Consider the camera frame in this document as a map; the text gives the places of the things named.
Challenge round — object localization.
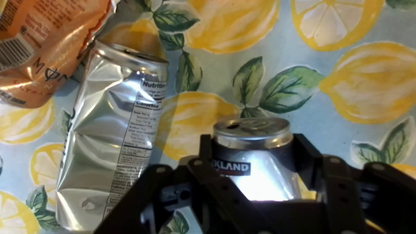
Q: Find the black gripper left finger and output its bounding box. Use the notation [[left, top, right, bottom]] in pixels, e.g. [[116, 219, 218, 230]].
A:
[[93, 133, 279, 234]]

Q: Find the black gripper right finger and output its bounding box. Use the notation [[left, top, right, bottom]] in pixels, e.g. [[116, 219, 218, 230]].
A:
[[294, 132, 416, 234]]

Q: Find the silver Kirkland label can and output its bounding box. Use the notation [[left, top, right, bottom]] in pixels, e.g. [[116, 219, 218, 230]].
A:
[[212, 115, 305, 202]]

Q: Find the lemon print tablecloth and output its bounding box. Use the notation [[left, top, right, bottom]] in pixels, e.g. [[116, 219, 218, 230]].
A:
[[0, 0, 416, 234]]

